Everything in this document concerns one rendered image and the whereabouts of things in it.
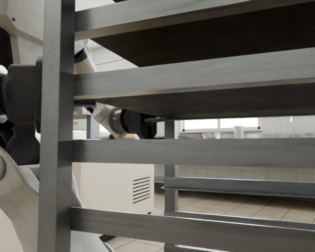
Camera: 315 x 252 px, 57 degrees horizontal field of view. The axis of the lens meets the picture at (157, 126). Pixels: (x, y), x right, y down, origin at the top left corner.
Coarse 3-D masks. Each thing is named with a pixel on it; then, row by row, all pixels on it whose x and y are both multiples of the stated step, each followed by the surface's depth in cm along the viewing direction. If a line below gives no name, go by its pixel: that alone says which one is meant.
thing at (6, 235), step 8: (0, 216) 169; (0, 224) 169; (8, 224) 174; (0, 232) 169; (8, 232) 174; (0, 240) 169; (8, 240) 174; (16, 240) 179; (0, 248) 169; (8, 248) 174; (16, 248) 179
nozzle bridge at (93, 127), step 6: (78, 108) 212; (84, 108) 213; (78, 114) 216; (84, 114) 216; (90, 114) 220; (90, 120) 220; (90, 126) 219; (96, 126) 226; (90, 132) 219; (96, 132) 226; (90, 138) 219; (96, 138) 226
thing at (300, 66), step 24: (312, 48) 29; (96, 72) 39; (120, 72) 37; (144, 72) 36; (168, 72) 35; (192, 72) 34; (216, 72) 33; (240, 72) 32; (264, 72) 31; (288, 72) 30; (312, 72) 29; (96, 96) 40
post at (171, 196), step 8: (176, 120) 80; (168, 128) 79; (176, 128) 80; (168, 136) 79; (176, 136) 80; (168, 168) 79; (176, 168) 79; (176, 176) 79; (168, 192) 78; (176, 192) 79; (168, 200) 78; (176, 200) 79; (168, 208) 78; (176, 208) 79
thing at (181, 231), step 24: (72, 216) 39; (96, 216) 37; (120, 216) 36; (144, 216) 35; (168, 216) 34; (168, 240) 34; (192, 240) 32; (216, 240) 31; (240, 240) 30; (264, 240) 30; (288, 240) 29; (312, 240) 28
